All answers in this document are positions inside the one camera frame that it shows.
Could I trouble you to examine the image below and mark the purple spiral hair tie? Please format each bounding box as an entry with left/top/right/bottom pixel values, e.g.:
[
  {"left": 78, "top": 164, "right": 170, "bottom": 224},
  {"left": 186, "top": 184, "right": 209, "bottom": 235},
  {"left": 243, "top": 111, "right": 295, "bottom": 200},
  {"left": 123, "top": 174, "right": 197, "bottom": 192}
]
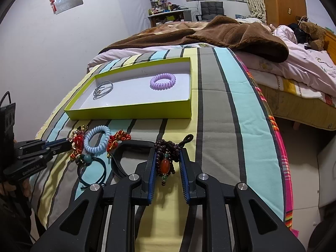
[{"left": 150, "top": 73, "right": 176, "bottom": 89}]

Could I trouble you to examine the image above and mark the dark bead bracelet orange stone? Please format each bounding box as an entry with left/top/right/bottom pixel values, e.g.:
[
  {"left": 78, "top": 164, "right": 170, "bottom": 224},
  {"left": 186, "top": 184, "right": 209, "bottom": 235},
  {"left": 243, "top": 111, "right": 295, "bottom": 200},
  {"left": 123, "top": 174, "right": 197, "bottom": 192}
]
[{"left": 154, "top": 134, "right": 195, "bottom": 186}]

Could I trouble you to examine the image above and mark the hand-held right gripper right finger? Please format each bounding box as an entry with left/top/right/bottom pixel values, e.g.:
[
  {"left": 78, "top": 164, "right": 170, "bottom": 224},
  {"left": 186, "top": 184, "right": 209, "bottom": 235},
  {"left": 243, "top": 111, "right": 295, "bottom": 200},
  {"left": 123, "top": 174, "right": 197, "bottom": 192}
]
[{"left": 178, "top": 147, "right": 306, "bottom": 252}]

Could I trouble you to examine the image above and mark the wooden bed frame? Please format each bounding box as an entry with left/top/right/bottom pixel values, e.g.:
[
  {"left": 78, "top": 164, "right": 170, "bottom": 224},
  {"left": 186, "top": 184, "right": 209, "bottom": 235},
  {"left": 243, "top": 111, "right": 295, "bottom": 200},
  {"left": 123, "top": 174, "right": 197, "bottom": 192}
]
[{"left": 259, "top": 28, "right": 336, "bottom": 131}]

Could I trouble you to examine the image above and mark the pale blue elastic hair tie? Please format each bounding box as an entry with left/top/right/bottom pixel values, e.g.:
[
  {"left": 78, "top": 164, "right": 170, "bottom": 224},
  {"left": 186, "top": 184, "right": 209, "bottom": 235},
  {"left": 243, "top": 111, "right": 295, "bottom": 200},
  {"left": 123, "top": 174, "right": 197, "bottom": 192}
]
[{"left": 93, "top": 81, "right": 114, "bottom": 100}]

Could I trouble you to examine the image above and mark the striped bed sheet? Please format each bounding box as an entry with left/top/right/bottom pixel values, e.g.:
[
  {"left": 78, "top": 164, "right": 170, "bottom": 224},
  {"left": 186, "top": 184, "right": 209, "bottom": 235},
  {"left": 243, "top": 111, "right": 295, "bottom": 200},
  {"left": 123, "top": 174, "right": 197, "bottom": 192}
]
[{"left": 29, "top": 45, "right": 294, "bottom": 252}]

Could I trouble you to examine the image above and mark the green cardboard box tray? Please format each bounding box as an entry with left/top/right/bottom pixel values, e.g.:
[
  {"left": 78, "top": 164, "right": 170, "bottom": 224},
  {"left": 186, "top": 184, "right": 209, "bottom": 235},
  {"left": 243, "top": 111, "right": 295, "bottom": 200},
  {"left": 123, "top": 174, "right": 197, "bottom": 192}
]
[{"left": 64, "top": 57, "right": 193, "bottom": 120}]

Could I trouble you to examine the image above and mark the dark cloth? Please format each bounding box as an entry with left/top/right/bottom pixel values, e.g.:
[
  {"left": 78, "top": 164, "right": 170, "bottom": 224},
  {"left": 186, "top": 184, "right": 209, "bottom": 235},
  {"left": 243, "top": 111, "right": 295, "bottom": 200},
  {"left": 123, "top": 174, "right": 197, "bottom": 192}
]
[{"left": 287, "top": 22, "right": 313, "bottom": 44}]

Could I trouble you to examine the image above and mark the cluttered white desk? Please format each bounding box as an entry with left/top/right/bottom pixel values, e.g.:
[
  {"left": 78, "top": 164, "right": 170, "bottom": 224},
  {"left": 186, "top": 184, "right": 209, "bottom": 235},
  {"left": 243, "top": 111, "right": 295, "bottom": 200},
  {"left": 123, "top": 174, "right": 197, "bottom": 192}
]
[{"left": 147, "top": 8, "right": 192, "bottom": 28}]

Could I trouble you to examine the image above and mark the brown teddy bear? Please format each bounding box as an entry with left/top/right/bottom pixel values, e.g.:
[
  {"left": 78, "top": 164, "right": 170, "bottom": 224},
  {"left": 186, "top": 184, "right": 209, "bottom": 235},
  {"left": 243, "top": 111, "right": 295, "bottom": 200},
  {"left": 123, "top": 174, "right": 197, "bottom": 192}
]
[{"left": 299, "top": 21, "right": 327, "bottom": 51}]

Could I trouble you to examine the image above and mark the black smart band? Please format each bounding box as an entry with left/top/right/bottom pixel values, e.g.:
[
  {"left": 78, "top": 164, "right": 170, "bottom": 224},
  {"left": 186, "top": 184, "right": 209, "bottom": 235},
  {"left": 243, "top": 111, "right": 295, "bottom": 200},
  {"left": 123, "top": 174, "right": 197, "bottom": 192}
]
[{"left": 110, "top": 140, "right": 155, "bottom": 179}]

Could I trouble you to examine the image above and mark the light blue spiral hair tie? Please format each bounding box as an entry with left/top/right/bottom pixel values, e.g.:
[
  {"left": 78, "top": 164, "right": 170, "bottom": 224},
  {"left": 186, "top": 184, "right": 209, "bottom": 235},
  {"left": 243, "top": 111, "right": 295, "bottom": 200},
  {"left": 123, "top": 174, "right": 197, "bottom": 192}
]
[{"left": 84, "top": 126, "right": 112, "bottom": 155}]

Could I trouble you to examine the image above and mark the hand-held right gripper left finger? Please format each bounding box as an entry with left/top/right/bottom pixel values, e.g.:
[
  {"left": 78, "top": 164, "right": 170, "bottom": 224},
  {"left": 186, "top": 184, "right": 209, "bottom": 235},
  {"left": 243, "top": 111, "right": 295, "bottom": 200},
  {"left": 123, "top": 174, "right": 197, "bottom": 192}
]
[{"left": 31, "top": 147, "right": 158, "bottom": 252}]

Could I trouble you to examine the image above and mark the row of bottles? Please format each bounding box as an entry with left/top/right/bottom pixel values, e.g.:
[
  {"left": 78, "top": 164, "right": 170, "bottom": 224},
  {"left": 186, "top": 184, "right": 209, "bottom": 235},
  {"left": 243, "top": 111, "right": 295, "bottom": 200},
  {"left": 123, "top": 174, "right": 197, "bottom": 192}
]
[{"left": 148, "top": 0, "right": 181, "bottom": 15}]

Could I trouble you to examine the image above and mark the black hair tie teal bead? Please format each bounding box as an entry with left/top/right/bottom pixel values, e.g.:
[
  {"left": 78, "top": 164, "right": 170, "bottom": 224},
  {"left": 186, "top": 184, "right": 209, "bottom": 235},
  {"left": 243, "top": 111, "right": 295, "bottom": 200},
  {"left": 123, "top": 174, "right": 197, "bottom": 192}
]
[{"left": 76, "top": 154, "right": 107, "bottom": 186}]

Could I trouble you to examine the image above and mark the red beaded ornament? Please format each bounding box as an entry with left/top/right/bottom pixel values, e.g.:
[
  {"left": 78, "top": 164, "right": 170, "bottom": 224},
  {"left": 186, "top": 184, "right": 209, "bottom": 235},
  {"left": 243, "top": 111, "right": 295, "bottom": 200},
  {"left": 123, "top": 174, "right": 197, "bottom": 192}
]
[
  {"left": 70, "top": 133, "right": 86, "bottom": 163},
  {"left": 106, "top": 130, "right": 132, "bottom": 156}
]

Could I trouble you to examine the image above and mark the white cabinet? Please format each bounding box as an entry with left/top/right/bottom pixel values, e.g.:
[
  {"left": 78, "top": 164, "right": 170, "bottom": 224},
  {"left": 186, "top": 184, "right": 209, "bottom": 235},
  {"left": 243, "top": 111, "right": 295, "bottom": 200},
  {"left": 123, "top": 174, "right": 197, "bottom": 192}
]
[{"left": 316, "top": 136, "right": 336, "bottom": 210}]

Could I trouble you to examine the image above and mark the brown fleece blanket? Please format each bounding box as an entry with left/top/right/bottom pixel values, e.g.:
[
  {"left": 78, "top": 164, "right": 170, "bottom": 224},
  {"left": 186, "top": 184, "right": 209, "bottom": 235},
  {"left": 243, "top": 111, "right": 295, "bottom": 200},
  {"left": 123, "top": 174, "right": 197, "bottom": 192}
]
[{"left": 98, "top": 16, "right": 289, "bottom": 63}]

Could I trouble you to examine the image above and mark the black office chair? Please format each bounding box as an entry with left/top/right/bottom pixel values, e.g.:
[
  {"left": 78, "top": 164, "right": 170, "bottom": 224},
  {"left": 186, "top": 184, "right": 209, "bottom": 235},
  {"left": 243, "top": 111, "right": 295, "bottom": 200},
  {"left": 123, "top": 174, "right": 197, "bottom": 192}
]
[{"left": 196, "top": 1, "right": 226, "bottom": 21}]

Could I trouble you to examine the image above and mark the person's left hand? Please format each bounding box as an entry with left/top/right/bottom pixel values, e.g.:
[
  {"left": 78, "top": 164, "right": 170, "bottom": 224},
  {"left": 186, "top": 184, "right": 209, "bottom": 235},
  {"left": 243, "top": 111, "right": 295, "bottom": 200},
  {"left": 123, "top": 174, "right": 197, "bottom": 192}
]
[{"left": 15, "top": 179, "right": 32, "bottom": 199}]

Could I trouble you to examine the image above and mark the patterned curtain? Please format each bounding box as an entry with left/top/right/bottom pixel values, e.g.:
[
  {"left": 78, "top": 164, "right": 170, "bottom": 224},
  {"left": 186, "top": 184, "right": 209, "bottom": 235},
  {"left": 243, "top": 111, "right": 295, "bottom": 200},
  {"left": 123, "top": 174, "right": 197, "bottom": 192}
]
[{"left": 240, "top": 0, "right": 267, "bottom": 23}]

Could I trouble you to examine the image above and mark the wooden wardrobe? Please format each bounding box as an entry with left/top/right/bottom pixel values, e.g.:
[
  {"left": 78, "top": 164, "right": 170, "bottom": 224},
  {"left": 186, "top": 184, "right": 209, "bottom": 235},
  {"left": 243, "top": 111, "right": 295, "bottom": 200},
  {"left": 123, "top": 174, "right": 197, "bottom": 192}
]
[{"left": 260, "top": 0, "right": 306, "bottom": 28}]

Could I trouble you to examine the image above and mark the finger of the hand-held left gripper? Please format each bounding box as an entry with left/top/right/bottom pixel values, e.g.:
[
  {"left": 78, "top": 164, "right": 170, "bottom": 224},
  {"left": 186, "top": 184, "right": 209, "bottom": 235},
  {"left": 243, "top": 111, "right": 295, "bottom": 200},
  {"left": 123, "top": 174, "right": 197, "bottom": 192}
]
[
  {"left": 14, "top": 137, "right": 73, "bottom": 150},
  {"left": 17, "top": 144, "right": 74, "bottom": 162}
]

